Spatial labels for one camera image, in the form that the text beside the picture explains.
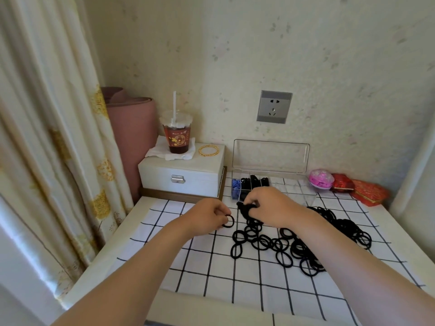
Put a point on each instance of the gold bangle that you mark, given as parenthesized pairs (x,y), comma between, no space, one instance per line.
(200,152)

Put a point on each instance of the person's left forearm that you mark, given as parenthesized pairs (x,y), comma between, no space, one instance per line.
(136,274)

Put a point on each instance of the grey wall socket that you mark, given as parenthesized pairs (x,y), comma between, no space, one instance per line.
(274,106)

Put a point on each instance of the person's right fingers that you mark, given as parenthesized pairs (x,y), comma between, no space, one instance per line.
(255,198)

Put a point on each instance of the white black-checked cloth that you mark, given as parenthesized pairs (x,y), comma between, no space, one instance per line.
(238,278)

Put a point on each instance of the large red gift box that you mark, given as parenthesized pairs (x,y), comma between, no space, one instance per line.
(369,192)

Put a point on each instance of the clear plastic organizer box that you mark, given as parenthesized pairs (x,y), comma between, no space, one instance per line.
(272,156)

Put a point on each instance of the pink rolled mat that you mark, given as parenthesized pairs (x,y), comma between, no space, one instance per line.
(132,132)

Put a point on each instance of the pink round case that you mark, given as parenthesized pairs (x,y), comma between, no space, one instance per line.
(321,179)

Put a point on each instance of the cream patterned curtain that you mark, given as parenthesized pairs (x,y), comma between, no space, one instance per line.
(51,132)

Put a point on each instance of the person's left hand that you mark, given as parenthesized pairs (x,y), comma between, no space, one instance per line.
(204,217)

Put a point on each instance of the white paper tissue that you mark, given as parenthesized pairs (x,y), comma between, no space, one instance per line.
(156,151)

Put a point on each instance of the bunch of black elastic bands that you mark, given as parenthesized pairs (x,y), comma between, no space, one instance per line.
(247,211)

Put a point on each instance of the person's right forearm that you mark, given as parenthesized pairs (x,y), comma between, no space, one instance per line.
(356,268)

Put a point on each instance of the person's right hand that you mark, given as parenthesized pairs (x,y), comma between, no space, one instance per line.
(278,208)

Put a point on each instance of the plastic drink cup red label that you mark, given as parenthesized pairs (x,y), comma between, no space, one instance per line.
(176,137)

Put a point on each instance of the person's left fingers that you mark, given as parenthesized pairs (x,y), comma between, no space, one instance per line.
(222,212)

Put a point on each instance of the small red gift box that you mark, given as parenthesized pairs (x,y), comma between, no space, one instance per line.
(342,182)

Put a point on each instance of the white jewelry box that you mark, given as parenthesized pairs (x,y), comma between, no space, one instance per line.
(183,173)

